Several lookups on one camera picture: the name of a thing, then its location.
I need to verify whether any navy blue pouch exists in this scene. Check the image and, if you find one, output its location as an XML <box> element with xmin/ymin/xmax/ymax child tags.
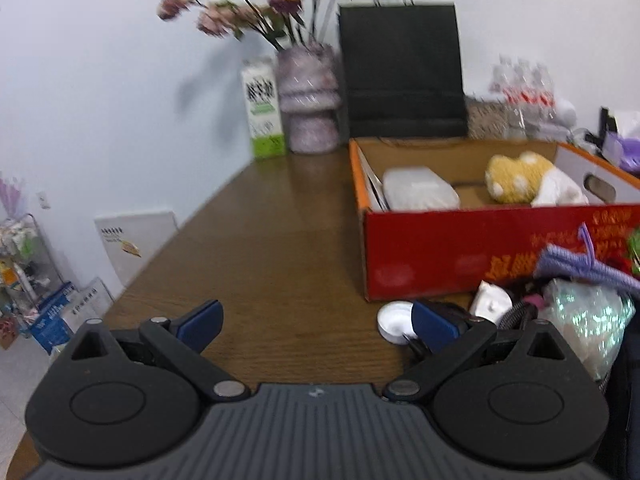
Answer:
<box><xmin>597</xmin><ymin>305</ymin><xmax>640</xmax><ymax>480</ymax></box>

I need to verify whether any white charger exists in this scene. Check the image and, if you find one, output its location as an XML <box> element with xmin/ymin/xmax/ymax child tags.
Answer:
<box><xmin>472</xmin><ymin>280</ymin><xmax>513</xmax><ymax>326</ymax></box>

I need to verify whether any white signboard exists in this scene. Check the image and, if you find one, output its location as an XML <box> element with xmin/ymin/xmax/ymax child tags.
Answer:
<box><xmin>94</xmin><ymin>210</ymin><xmax>178</xmax><ymax>288</ymax></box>

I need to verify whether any wooden desk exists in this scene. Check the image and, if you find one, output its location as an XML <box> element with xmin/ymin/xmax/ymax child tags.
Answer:
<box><xmin>0</xmin><ymin>149</ymin><xmax>501</xmax><ymax>480</ymax></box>

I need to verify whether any white round speaker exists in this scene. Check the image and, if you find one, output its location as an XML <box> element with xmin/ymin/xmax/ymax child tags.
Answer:
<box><xmin>550</xmin><ymin>100</ymin><xmax>578</xmax><ymax>128</ymax></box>

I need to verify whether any black braided cable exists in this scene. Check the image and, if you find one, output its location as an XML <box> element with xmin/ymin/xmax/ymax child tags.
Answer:
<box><xmin>500</xmin><ymin>295</ymin><xmax>543</xmax><ymax>331</ymax></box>

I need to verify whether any metal wire rack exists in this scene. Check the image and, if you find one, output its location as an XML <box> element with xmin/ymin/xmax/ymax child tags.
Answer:
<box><xmin>0</xmin><ymin>212</ymin><xmax>66</xmax><ymax>341</ymax></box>

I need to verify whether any purple ceramic vase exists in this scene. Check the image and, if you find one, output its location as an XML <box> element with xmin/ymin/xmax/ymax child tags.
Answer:
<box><xmin>275</xmin><ymin>42</ymin><xmax>342</xmax><ymax>155</ymax></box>

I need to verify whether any black paper bag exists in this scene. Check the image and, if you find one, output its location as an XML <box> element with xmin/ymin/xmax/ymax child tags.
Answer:
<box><xmin>337</xmin><ymin>0</ymin><xmax>469</xmax><ymax>140</ymax></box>

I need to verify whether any yellow and white plush toy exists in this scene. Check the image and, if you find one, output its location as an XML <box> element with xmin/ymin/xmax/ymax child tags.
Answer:
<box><xmin>485</xmin><ymin>151</ymin><xmax>590</xmax><ymax>207</ymax></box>

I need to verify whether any purple tissue box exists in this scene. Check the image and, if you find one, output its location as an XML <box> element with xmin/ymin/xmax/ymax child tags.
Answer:
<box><xmin>600</xmin><ymin>107</ymin><xmax>640</xmax><ymax>173</ymax></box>

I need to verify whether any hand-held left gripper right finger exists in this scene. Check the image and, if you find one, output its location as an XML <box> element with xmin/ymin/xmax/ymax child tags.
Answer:
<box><xmin>382</xmin><ymin>300</ymin><xmax>583</xmax><ymax>403</ymax></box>

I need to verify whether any red cardboard box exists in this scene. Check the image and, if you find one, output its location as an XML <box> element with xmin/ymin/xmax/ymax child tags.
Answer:
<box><xmin>348</xmin><ymin>136</ymin><xmax>640</xmax><ymax>303</ymax></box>

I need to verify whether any white and green milk carton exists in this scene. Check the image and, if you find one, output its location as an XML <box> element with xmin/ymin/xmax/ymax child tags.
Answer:
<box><xmin>241</xmin><ymin>57</ymin><xmax>288</xmax><ymax>160</ymax></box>

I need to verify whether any purple knitted cloth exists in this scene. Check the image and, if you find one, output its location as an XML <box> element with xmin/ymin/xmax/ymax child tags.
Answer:
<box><xmin>534</xmin><ymin>222</ymin><xmax>640</xmax><ymax>296</ymax></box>

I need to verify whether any clear seed container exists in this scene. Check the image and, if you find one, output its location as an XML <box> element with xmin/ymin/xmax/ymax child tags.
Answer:
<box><xmin>466</xmin><ymin>97</ymin><xmax>511</xmax><ymax>140</ymax></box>

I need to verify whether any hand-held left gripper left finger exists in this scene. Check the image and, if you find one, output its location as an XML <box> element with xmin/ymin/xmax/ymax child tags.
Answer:
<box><xmin>57</xmin><ymin>300</ymin><xmax>251</xmax><ymax>403</ymax></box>

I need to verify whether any iridescent plastic bag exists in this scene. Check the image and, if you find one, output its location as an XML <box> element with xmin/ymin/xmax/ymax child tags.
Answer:
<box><xmin>542</xmin><ymin>280</ymin><xmax>637</xmax><ymax>381</ymax></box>

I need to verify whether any translucent plastic container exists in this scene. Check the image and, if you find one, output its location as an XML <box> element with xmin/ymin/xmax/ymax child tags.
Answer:
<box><xmin>382</xmin><ymin>166</ymin><xmax>461</xmax><ymax>211</ymax></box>

